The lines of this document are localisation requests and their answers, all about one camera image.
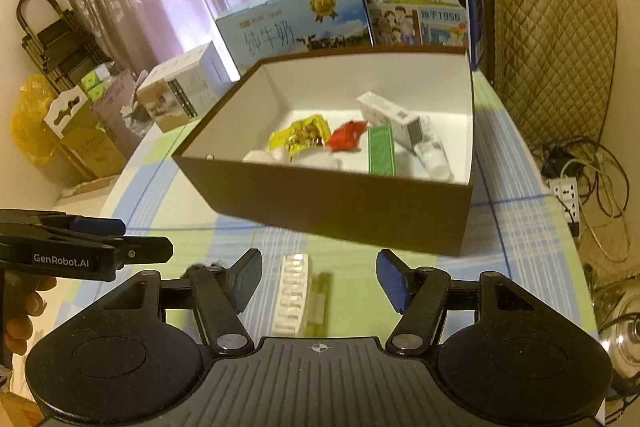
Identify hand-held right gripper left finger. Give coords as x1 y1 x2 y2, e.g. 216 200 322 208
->
102 248 264 356

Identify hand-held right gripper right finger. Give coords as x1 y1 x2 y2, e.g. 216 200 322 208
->
376 249 543 356

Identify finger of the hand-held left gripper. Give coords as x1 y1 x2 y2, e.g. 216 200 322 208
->
115 236 174 264
37 216 126 239

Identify white hair clip pack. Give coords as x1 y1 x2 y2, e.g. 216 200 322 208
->
271 253 333 338

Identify brown cardboard box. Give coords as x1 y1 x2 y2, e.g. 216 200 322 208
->
171 46 476 257

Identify white bottle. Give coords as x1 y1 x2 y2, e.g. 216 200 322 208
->
414 139 453 181

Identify yellow snack packet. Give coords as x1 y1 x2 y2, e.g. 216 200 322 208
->
268 114 331 155

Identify white barcode box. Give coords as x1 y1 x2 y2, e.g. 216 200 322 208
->
356 91 441 150

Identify person's left hand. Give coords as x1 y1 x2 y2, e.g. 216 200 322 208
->
4 277 56 356

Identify dark velvet scrunchie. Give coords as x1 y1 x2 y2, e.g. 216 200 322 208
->
181 259 227 279

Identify tan cardboard carton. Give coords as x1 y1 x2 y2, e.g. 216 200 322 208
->
44 87 128 180

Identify purple box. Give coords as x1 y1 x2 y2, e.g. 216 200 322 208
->
90 69 151 140

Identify yellow plastic bag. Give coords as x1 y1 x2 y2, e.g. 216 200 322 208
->
11 74 61 168

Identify small green box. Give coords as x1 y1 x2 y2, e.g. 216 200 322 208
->
366 124 399 175

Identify small green packets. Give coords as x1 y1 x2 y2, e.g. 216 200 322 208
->
80 63 118 102

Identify red snack packet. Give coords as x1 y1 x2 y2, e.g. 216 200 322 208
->
326 120 369 152

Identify beige and white box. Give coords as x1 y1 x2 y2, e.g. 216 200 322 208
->
136 41 236 134

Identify white power strip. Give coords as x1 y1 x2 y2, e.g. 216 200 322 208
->
549 176 583 228

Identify black folding rack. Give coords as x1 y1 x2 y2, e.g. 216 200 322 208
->
16 0 108 82

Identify clear glass vessel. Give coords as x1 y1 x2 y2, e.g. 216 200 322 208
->
592 277 640 403

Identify light blue milk carton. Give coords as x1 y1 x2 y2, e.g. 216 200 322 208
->
215 0 373 75

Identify quilted beige chair cover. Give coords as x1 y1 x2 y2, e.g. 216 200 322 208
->
480 0 618 152

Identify black cable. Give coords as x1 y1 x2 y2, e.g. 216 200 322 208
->
542 137 631 218

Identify white cable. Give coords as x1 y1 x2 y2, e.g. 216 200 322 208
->
575 172 632 263

